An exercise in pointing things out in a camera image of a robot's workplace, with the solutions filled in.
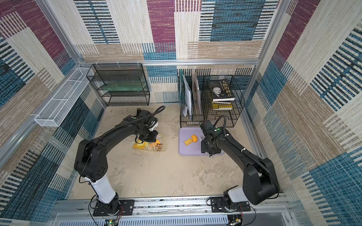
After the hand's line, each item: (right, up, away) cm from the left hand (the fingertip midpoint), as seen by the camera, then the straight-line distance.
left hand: (156, 140), depth 89 cm
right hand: (+33, -6, -5) cm, 34 cm away
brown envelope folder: (+26, +30, +9) cm, 41 cm away
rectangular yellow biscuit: (+20, -2, +8) cm, 22 cm away
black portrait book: (+43, +32, +8) cm, 54 cm away
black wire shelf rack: (-26, +37, +9) cm, 46 cm away
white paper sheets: (+21, +20, +10) cm, 31 cm away
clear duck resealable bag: (+1, -4, +3) cm, 5 cm away
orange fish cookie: (+24, 0, +9) cm, 26 cm away
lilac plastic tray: (+24, -6, +4) cm, 25 cm away
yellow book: (+41, +22, 0) cm, 46 cm away
